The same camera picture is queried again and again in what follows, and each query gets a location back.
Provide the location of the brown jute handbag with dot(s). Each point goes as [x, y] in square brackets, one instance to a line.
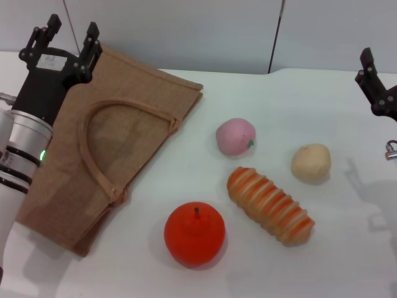
[124, 102]

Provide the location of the pink toy peach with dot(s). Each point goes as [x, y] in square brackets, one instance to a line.
[235, 136]

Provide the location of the orange toy fruit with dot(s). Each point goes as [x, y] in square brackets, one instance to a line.
[193, 237]

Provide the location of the silver metal connector plug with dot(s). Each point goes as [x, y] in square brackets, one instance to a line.
[391, 151]

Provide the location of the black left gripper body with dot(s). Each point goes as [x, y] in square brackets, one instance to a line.
[43, 83]

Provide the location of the orange striped bread loaf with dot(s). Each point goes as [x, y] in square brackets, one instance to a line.
[268, 206]

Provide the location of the beige toy potato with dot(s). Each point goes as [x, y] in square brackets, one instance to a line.
[310, 163]

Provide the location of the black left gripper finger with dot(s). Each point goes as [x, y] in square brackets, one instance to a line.
[90, 52]
[41, 40]

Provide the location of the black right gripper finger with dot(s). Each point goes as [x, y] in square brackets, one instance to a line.
[376, 90]

